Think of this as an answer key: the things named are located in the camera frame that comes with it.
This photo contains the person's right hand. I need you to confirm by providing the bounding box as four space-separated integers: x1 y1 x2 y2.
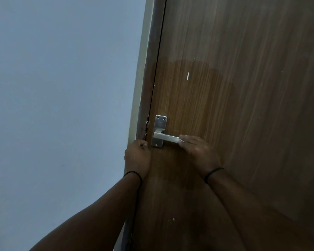
178 134 223 180

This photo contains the brown door frame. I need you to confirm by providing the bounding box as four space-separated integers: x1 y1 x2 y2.
120 0 168 251

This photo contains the person's right forearm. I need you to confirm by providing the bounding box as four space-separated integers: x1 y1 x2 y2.
207 169 314 251

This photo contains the silver door handle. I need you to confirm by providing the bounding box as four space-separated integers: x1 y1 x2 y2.
151 115 185 148

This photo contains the person's left hand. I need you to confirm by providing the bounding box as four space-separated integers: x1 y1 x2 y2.
124 139 152 180

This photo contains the person's left forearm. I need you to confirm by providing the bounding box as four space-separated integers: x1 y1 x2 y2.
29 174 142 251

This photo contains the brown wooden door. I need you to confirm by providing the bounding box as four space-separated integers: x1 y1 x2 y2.
130 0 314 251

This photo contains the black wristband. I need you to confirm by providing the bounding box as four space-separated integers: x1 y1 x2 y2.
204 167 225 184
123 170 143 187

